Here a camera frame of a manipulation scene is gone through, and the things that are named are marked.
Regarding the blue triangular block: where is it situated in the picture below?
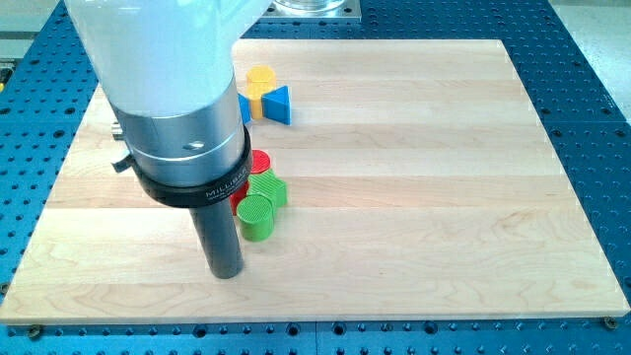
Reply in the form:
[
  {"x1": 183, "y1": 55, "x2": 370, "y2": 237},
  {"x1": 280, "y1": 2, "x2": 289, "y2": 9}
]
[{"x1": 261, "y1": 86, "x2": 292, "y2": 125}]

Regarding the green cylinder block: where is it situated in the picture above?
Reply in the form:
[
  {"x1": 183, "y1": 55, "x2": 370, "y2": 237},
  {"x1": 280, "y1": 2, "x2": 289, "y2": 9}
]
[{"x1": 237, "y1": 194, "x2": 274, "y2": 242}]

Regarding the light wooden board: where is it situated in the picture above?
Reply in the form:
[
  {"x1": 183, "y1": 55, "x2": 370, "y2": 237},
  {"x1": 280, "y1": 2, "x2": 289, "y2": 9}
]
[{"x1": 1, "y1": 39, "x2": 629, "y2": 325}]

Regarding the yellow hexagonal block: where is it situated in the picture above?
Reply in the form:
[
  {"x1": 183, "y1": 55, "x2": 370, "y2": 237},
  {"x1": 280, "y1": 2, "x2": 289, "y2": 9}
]
[{"x1": 245, "y1": 65, "x2": 277, "y2": 99}]

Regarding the red cylinder block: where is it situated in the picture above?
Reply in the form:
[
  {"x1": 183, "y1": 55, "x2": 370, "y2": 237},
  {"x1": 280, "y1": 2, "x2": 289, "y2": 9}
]
[{"x1": 250, "y1": 149, "x2": 271, "y2": 175}]

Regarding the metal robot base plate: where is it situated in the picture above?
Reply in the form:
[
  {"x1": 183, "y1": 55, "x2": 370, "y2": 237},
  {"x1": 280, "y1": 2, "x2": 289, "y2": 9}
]
[{"x1": 260, "y1": 0, "x2": 362, "y2": 24}]

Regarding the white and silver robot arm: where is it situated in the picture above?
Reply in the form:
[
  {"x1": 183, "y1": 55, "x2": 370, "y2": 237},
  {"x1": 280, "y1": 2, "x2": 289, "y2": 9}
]
[{"x1": 66, "y1": 0, "x2": 268, "y2": 279}]

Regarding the green cube block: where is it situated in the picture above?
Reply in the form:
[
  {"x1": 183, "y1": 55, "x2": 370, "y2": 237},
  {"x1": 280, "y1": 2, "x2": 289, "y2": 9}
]
[{"x1": 246, "y1": 169, "x2": 288, "y2": 214}]

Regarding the blue block behind arm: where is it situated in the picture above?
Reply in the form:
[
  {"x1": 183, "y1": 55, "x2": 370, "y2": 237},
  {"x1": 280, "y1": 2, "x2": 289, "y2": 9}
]
[{"x1": 238, "y1": 94, "x2": 251, "y2": 124}]

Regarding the red block behind rod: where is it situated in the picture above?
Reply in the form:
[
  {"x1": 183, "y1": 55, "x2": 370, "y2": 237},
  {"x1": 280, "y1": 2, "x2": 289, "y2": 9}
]
[{"x1": 229, "y1": 180, "x2": 249, "y2": 216}]

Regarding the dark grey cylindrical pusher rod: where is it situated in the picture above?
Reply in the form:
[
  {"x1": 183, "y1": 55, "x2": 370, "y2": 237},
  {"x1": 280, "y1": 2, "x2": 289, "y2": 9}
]
[{"x1": 189, "y1": 200, "x2": 244, "y2": 279}]

